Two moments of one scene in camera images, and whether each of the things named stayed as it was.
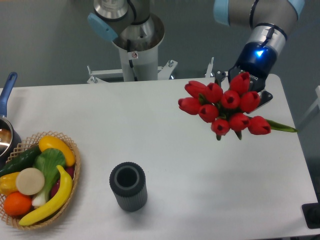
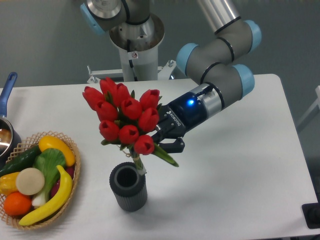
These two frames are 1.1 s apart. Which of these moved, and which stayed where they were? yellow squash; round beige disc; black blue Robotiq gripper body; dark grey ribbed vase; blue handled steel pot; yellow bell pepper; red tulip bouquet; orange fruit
Moved: red tulip bouquet; black blue Robotiq gripper body
Stayed: blue handled steel pot; orange fruit; yellow squash; dark grey ribbed vase; round beige disc; yellow bell pepper
